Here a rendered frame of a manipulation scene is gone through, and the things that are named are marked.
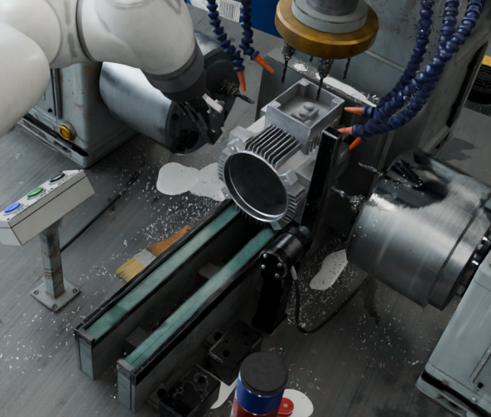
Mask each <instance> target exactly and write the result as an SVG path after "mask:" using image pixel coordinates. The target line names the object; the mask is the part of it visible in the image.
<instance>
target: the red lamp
mask: <svg viewBox="0 0 491 417"><path fill-rule="evenodd" d="M279 408H280V406H278V407H277V408H276V409H275V410H274V411H273V412H271V413H268V414H264V415H257V414H254V413H251V412H249V411H247V410H245V409H244V408H243V407H242V406H241V405H240V404H239V403H238V400H237V397H236V391H235V395H234V399H233V407H232V411H233V417H277V413H278V411H279Z"/></svg>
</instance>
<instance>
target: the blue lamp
mask: <svg viewBox="0 0 491 417"><path fill-rule="evenodd" d="M285 388H286V386H285V387H284V388H283V389H282V390H281V391H279V392H278V393H276V394H274V395H258V394H255V393H253V392H251V391H250V390H249V389H248V388H246V386H245V385H244V384H243V383H242V381H241V378H240V374H238V382H237V386H236V397H237V400H238V403H239V404H240V405H241V406H242V407H243V408H244V409H245V410H247V411H249V412H251V413H254V414H257V415H264V414H268V413H271V412H273V411H274V410H275V409H276V408H277V407H278V406H279V405H280V404H281V402H282V397H283V394H284V391H285Z"/></svg>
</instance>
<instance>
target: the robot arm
mask: <svg viewBox="0 0 491 417"><path fill-rule="evenodd" d="M94 61H99V62H109V63H115V64H120V65H126V66H130V67H133V68H135V69H140V70H141V71H142V73H143V74H144V76H145V77H146V79H147V81H148V82H149V84H150V85H151V86H152V87H153V88H155V89H157V90H160V91H161V93H162V94H163V96H164V97H166V98H167V99H169V100H171V101H173V102H174V103H175V105H176V106H177V107H178V108H179V109H180V110H181V111H182V113H183V114H184V115H185V116H188V115H190V117H191V119H192V121H193V122H197V124H196V125H197V127H198V128H199V129H200V131H201V133H202V135H203V136H204V138H205V140H206V141H207V142H208V143H210V144H211V145H214V144H215V143H216V142H217V140H218V139H219V137H220V136H221V135H222V133H223V131H222V129H221V127H222V125H223V124H224V122H225V118H224V108H225V107H226V104H225V102H224V101H218V100H217V99H216V100H215V101H214V100H213V99H212V98H211V93H210V91H209V90H208V89H207V88H206V87H205V86H206V78H207V76H206V71H205V67H204V56H203V53H202V51H201V49H200V46H199V44H198V42H197V40H196V37H195V34H194V27H193V22H192V20H191V16H190V13H189V10H188V8H187V6H186V4H185V1H184V0H0V138H1V137H2V136H3V135H5V134H6V133H7V132H8V131H9V130H10V129H11V128H12V127H13V126H14V125H15V124H16V123H17V122H18V121H19V120H20V119H22V118H23V117H24V116H25V115H26V114H27V113H28V112H29V111H30V110H31V109H32V108H33V107H34V106H35V105H36V104H37V103H38V102H39V100H40V99H41V97H42V96H43V94H44V92H45V91H46V88H47V85H48V82H49V78H50V69H56V68H65V67H70V66H71V65H75V64H79V63H84V62H94Z"/></svg>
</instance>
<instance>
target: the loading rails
mask: <svg viewBox="0 0 491 417"><path fill-rule="evenodd" d="M235 206H236V203H235V202H234V201H233V199H225V200H223V201H222V202H221V203H220V204H219V205H217V206H216V207H215V208H214V209H213V210H211V211H210V212H209V213H208V214H207V215H205V216H204V217H203V218H202V219H201V220H200V221H199V222H198V223H197V224H195V225H194V226H193V227H192V228H191V229H189V230H188V231H187V232H186V233H185V234H183V235H182V236H181V237H180V238H179V239H177V240H176V241H175V242H174V243H173V244H171V245H170V246H169V247H168V248H167V249H166V250H165V251H164V252H163V253H161V254H160V255H159V256H158V257H157V258H155V259H154V260H153V261H152V262H151V263H149V264H148V265H147V266H146V267H145V268H143V269H142V270H141V271H140V272H139V273H137V274H136V275H135V276H134V277H133V278H132V279H131V280H130V281H129V282H127V283H126V284H125V285H124V286H123V287H121V288H120V289H119V290H118V291H117V292H115V293H114V294H113V295H112V296H111V297H109V298H108V299H107V300H106V301H105V302H103V303H102V304H101V305H100V306H99V307H98V308H97V309H96V310H95V311H93V312H92V313H91V314H90V315H89V316H87V317H86V318H85V319H84V320H83V321H81V322H80V323H79V324H78V325H77V326H75V327H74V336H75V351H76V359H77V367H78V369H80V370H81V371H82V372H83V373H84V374H85V375H86V376H88V377H89V378H90V379H92V380H93V381H94V380H95V379H96V378H97V377H98V376H99V375H100V374H101V373H102V372H104V371H105V370H106V369H107V368H108V367H109V366H110V365H111V364H112V363H113V362H114V361H116V360H117V359H118V358H119V357H120V356H121V355H122V354H123V353H124V352H125V353H126V354H128V356H127V357H126V358H125V359H124V360H123V359H122V358H120V359H119V360H118V401H119V402H121V403H122V404H123V405H125V406H126V407H127V408H128V409H130V410H132V412H133V413H134V414H136V413H137V412H138V411H139V410H140V409H141V408H142V407H143V406H144V405H145V404H146V403H148V404H150V405H151V406H152V407H154V408H155V409H156V410H158V411H159V400H160V399H161V398H162V397H163V396H164V395H165V394H166V393H167V392H168V391H169V390H170V388H168V387H167V386H165V384H166V383H167V382H168V381H169V380H170V379H171V378H172V377H173V376H174V375H175V374H176V373H177V372H178V371H179V370H180V368H181V367H182V366H183V365H184V364H185V363H186V362H187V361H188V360H189V359H190V358H191V357H192V356H193V355H194V354H195V353H196V352H197V351H198V350H199V349H200V348H201V347H202V346H203V345H205V346H206V347H207V348H211V347H212V346H213V345H214V344H215V343H216V342H217V341H218V340H219V339H220V338H221V337H222V336H223V335H224V334H225V332H224V331H223V330H221V329H220V328H221V326H222V325H223V324H224V323H225V322H226V321H227V320H228V319H229V318H230V317H231V316H232V315H233V314H234V313H235V312H236V311H237V310H238V309H239V308H240V307H241V306H242V305H243V304H244V303H245V302H246V301H247V300H248V299H249V298H250V297H251V296H252V295H255V296H257V297H258V298H260V294H261V289H262V283H263V277H261V271H262V268H261V263H260V261H259V254H260V252H261V251H262V250H263V249H264V248H265V247H267V246H270V245H271V244H272V243H273V242H274V241H275V240H276V239H277V238H278V236H279V234H280V233H281V232H282V231H283V230H284V229H285V228H288V227H293V228H297V229H298V228H299V226H300V224H299V223H297V222H296V221H294V220H292V221H290V222H289V223H288V224H287V225H286V226H285V227H284V228H283V229H281V230H275V231H274V230H273V228H272V225H271V224H270V223H269V224H268V225H267V226H266V227H264V224H263V225H262V226H260V222H259V223H258V224H256V222H257V220H256V221H255V222H254V223H253V219H251V220H249V216H248V217H247V218H246V214H244V215H242V213H243V210H242V211H241V212H239V211H238V210H239V207H238V208H235ZM256 229H257V230H258V231H260V232H259V233H258V234H257V235H256V236H255V237H254V238H253V239H252V240H251V241H250V242H249V243H248V244H247V245H245V246H244V247H243V248H242V249H241V250H240V251H239V252H238V253H237V254H236V255H235V256H234V257H233V258H231V259H230V260H229V261H228V262H227V263H226V264H225V265H224V266H223V267H222V268H221V269H220V268H219V267H217V265H218V264H219V263H220V262H221V261H222V260H223V259H224V258H225V257H227V256H228V255H229V254H230V253H231V252H232V251H233V250H234V249H235V248H236V247H237V246H238V245H240V244H241V243H242V242H243V241H244V240H245V239H246V238H247V237H248V236H249V235H250V234H251V233H252V232H254V231H255V230H256ZM196 285H197V286H198V287H199V289H198V290H197V291H196V292H195V293H194V294H193V295H192V296H191V297H190V298H189V299H188V300H187V301H186V302H185V303H184V304H183V305H182V306H181V307H180V308H179V309H178V310H177V311H176V312H174V313H173V314H172V315H171V316H170V317H169V318H168V319H167V320H166V321H165V322H164V323H163V324H162V325H160V326H159V327H158V328H157V329H156V330H155V331H154V332H153V333H152V334H149V333H148V332H147V330H148V329H149V328H150V327H151V326H153V325H154V324H155V323H156V322H157V321H158V320H159V319H160V318H161V317H162V316H163V315H164V314H166V313H167V312H168V311H169V310H170V309H171V308H172V307H173V306H174V305H175V304H176V303H178V302H179V301H180V300H181V299H182V298H183V297H184V296H185V295H186V294H187V293H188V292H189V291H191V290H192V289H193V288H194V287H195V286H196Z"/></svg>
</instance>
